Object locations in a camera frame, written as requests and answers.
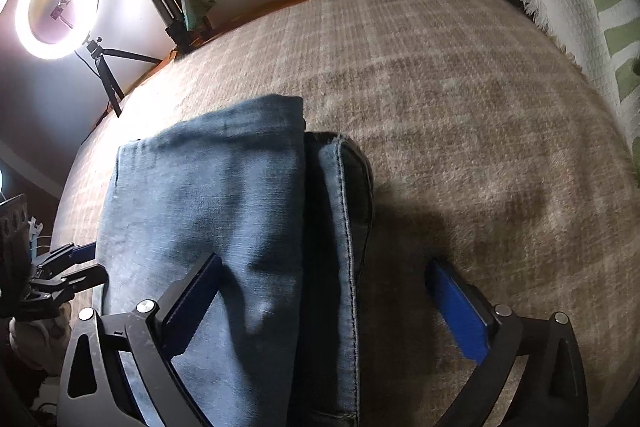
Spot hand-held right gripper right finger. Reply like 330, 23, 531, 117
425, 258, 591, 427

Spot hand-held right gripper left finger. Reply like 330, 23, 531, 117
57, 252, 226, 427

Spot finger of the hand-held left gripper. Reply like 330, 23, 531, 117
31, 241, 98, 279
30, 263, 109, 308

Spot blue denim pants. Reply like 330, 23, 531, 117
95, 94, 376, 427

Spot white crumpled cloth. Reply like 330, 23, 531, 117
7, 302, 68, 373

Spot black tripod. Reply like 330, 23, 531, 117
75, 34, 163, 118

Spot black phone clamp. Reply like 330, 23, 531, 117
50, 0, 76, 25

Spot ring light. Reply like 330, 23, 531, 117
14, 0, 100, 60

